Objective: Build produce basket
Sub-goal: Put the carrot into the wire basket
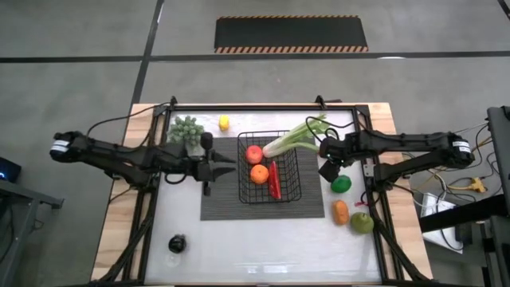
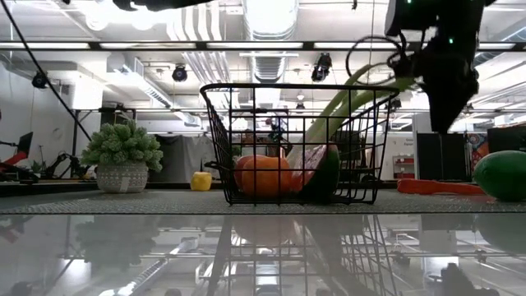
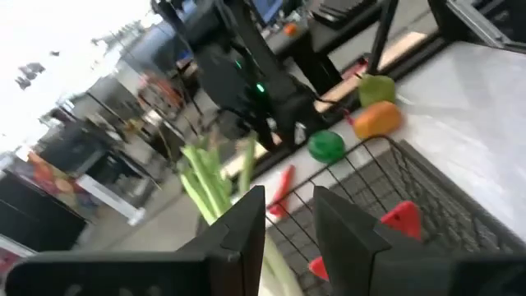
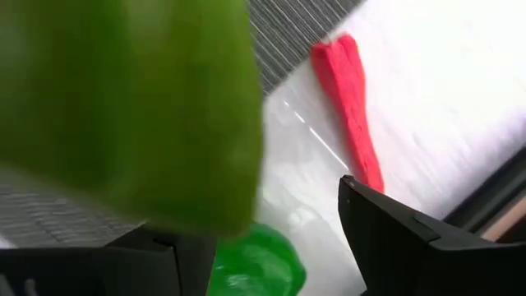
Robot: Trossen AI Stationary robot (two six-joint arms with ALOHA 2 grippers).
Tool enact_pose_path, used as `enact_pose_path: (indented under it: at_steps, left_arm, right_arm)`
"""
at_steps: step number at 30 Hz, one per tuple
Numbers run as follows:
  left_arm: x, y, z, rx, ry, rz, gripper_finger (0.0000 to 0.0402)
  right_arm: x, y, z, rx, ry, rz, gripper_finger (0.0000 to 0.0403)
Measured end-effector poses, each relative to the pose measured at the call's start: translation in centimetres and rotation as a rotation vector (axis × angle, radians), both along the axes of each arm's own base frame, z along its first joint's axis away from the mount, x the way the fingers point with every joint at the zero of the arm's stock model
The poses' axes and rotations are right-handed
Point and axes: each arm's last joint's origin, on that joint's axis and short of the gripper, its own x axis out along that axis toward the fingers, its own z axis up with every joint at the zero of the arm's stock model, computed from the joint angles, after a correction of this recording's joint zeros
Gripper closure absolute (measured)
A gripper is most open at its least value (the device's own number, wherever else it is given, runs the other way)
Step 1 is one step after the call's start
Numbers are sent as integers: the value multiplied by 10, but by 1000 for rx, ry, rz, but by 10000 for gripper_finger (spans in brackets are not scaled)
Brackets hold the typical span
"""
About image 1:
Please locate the white paper sheet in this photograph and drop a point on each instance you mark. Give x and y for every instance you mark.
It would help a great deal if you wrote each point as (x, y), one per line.
(432, 203)

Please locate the black power adapter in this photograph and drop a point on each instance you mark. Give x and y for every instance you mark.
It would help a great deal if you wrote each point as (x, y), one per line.
(464, 235)

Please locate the red watermelon slice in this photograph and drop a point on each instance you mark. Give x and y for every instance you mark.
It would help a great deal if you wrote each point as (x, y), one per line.
(274, 181)

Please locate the orange carrot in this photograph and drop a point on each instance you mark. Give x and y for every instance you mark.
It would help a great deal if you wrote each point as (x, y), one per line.
(341, 213)

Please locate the dark green bell pepper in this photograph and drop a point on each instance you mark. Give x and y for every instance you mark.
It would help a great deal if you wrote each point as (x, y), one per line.
(341, 184)

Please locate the red apple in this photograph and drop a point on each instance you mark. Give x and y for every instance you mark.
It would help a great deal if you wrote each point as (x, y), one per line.
(254, 154)

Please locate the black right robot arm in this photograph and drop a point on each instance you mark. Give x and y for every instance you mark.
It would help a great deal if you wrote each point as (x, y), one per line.
(398, 141)

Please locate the green pear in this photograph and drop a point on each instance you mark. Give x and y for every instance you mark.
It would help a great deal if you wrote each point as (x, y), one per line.
(362, 223)

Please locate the black aluminium table frame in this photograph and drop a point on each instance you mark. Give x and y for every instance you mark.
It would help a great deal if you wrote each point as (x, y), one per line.
(259, 107)

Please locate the grey metal cart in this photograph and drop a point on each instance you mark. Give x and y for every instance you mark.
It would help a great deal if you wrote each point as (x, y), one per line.
(24, 193)

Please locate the black floor mat hazard stripes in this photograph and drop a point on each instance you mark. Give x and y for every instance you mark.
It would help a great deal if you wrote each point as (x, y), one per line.
(291, 34)

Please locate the dark purple fruit green calyx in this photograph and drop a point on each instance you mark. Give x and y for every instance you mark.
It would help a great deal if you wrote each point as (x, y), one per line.
(177, 244)

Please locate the black metal bar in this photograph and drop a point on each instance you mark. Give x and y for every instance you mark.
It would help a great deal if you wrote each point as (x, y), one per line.
(458, 215)

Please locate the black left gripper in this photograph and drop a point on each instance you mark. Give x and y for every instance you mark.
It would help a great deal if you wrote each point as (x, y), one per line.
(199, 167)

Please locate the grey woven placemat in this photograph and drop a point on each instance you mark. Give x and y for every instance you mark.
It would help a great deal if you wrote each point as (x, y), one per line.
(219, 199)

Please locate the yellow power plug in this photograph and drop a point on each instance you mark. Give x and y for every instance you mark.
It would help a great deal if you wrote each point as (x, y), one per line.
(476, 185)

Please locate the red tape piece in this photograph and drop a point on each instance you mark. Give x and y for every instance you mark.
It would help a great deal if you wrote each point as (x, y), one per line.
(362, 203)

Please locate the orange tangerine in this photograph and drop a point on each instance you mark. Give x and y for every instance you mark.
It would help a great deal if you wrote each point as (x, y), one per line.
(259, 174)

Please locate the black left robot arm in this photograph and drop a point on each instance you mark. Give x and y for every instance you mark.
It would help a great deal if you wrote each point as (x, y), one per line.
(119, 157)

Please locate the yellow lemon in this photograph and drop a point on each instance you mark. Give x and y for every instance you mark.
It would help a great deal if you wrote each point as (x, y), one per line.
(224, 123)

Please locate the green white leek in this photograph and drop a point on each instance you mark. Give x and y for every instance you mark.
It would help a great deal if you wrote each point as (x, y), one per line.
(285, 141)

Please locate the black box blue light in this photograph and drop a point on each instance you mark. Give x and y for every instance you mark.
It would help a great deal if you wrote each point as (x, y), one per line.
(9, 170)

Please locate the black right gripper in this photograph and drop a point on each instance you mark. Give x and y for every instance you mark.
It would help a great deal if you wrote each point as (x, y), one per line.
(336, 149)

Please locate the green grape bunch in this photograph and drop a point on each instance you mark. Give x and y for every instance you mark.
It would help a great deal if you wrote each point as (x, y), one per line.
(183, 129)

